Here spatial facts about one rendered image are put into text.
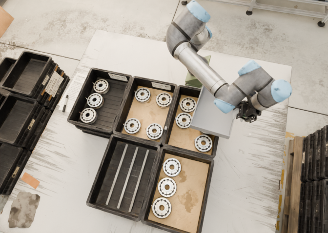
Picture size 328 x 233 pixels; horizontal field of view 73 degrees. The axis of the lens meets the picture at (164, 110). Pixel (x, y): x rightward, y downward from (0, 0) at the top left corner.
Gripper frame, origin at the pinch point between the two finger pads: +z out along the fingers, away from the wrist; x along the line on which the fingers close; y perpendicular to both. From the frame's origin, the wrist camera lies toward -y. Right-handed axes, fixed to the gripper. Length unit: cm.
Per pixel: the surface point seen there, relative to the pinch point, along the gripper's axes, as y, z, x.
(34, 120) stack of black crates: 12, 111, -132
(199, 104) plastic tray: -2.4, 8.5, -16.7
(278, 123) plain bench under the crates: -15, 27, 44
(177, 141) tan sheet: 14.6, 31.3, -18.9
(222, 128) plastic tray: 8.5, 4.2, -3.6
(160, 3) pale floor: -184, 131, -60
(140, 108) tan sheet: -2, 39, -46
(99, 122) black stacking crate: 13, 46, -69
